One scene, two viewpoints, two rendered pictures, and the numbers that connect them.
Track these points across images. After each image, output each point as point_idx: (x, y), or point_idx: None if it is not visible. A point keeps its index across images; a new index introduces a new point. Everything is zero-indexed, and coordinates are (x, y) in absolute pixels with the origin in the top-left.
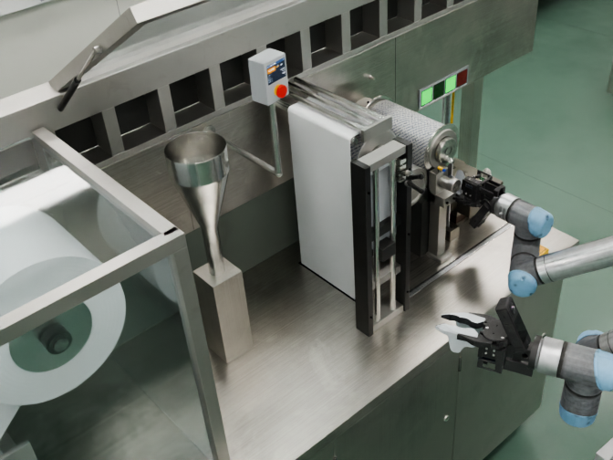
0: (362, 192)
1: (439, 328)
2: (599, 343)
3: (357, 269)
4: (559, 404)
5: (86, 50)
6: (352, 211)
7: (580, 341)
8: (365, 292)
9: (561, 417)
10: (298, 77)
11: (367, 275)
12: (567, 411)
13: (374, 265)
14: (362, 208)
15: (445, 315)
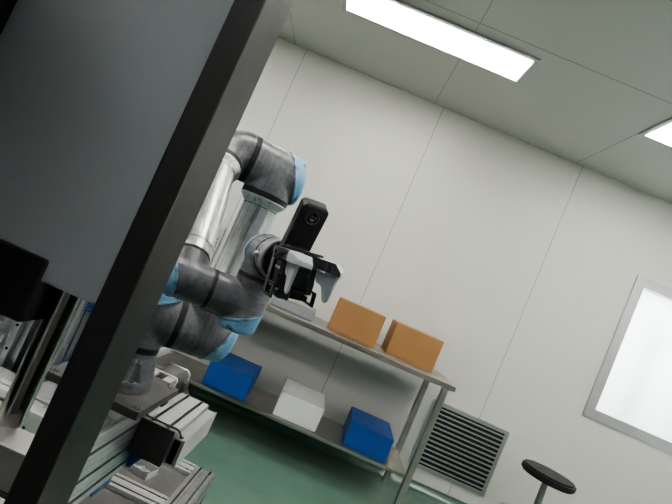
0: (281, 19)
1: (343, 272)
2: (204, 249)
3: (102, 378)
4: (252, 319)
5: None
6: (223, 98)
7: (182, 264)
8: (84, 457)
9: (250, 333)
10: None
11: (130, 362)
12: (262, 315)
13: (59, 342)
14: (252, 83)
15: (313, 262)
